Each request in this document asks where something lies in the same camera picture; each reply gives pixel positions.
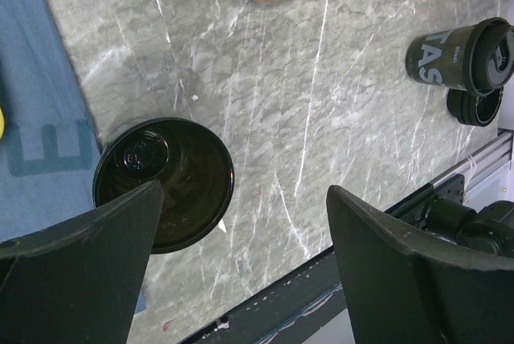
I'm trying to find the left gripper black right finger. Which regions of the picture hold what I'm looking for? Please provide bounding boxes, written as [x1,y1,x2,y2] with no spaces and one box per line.
[326,186,513,343]

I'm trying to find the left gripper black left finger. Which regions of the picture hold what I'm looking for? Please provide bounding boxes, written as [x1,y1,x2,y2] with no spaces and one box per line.
[1,181,163,343]

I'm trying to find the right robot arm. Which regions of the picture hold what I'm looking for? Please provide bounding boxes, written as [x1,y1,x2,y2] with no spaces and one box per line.
[418,196,513,258]

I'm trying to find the blue letter placemat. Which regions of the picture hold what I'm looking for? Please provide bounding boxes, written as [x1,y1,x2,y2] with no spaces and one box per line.
[0,0,148,315]

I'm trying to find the green polka dot plate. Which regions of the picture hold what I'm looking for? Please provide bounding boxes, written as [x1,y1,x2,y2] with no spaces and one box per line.
[0,105,6,140]

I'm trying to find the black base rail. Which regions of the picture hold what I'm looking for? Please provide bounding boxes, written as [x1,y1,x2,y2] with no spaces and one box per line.
[176,173,467,344]

